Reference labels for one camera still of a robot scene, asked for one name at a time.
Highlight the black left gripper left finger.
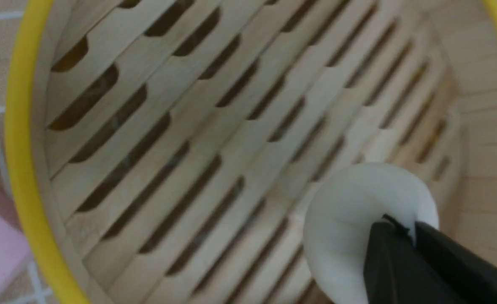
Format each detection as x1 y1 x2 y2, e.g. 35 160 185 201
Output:
363 223 466 304

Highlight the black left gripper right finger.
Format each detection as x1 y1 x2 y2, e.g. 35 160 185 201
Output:
416 222 497 304

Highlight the white bun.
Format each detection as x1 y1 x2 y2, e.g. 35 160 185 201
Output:
303 162 440 304

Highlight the bamboo steamer tray yellow rim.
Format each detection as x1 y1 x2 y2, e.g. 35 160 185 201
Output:
5 0 497 304

